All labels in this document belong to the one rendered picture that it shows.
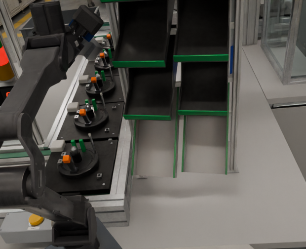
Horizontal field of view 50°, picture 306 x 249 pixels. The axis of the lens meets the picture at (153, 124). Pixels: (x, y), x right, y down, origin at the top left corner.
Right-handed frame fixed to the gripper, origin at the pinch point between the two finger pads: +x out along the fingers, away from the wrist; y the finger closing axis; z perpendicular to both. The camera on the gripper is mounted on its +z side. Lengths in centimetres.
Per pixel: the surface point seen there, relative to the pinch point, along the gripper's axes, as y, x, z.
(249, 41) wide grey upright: -29, 120, -69
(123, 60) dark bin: -3.9, 0.4, -12.1
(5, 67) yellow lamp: 26.9, 16.6, 13.1
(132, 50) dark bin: -6.8, 2.7, -12.3
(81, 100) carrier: 38, 54, -13
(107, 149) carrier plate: 30.4, 19.6, -29.0
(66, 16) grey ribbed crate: 66, 237, 38
